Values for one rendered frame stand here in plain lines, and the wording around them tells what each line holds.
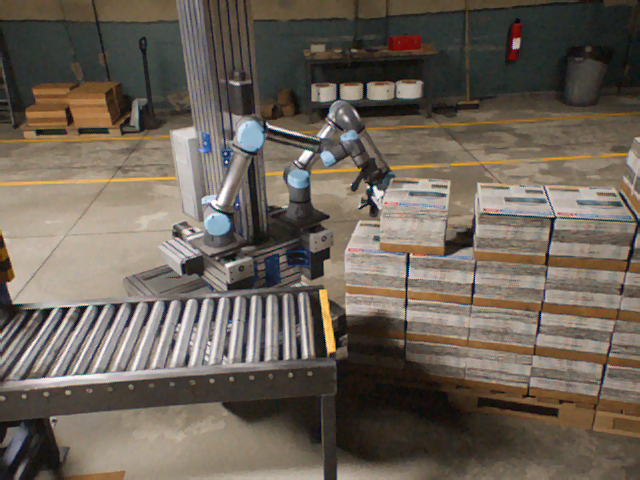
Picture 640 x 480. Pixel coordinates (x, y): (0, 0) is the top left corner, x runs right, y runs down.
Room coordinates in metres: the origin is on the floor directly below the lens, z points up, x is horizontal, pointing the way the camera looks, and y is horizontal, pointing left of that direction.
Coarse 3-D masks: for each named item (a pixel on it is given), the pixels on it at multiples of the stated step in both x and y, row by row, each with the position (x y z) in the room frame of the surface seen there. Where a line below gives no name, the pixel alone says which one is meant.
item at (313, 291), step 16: (272, 288) 2.09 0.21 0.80; (288, 288) 2.08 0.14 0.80; (304, 288) 2.08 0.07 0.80; (320, 288) 2.07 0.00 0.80; (0, 304) 2.03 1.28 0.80; (16, 304) 2.03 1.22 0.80; (32, 304) 2.03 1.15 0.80; (48, 304) 2.02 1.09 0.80; (64, 304) 2.02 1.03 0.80; (80, 304) 2.01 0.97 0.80; (96, 304) 2.01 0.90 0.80; (320, 304) 2.06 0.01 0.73; (96, 320) 2.01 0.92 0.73; (112, 320) 2.01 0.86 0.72
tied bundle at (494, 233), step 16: (480, 224) 2.22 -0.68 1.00; (496, 224) 2.21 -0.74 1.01; (512, 224) 2.19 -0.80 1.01; (528, 224) 2.18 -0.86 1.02; (544, 224) 2.17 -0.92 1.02; (480, 240) 2.22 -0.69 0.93; (496, 240) 2.21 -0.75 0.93; (512, 240) 2.19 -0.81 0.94; (528, 240) 2.18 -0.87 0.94; (544, 240) 2.16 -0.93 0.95
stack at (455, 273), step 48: (384, 288) 2.32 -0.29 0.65; (432, 288) 2.27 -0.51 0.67; (480, 288) 2.22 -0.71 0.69; (528, 288) 2.17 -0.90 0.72; (576, 288) 2.13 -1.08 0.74; (480, 336) 2.21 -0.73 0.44; (528, 336) 2.16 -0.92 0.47; (576, 336) 2.12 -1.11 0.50; (432, 384) 2.27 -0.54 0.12; (528, 384) 2.16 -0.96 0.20; (576, 384) 2.11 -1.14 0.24
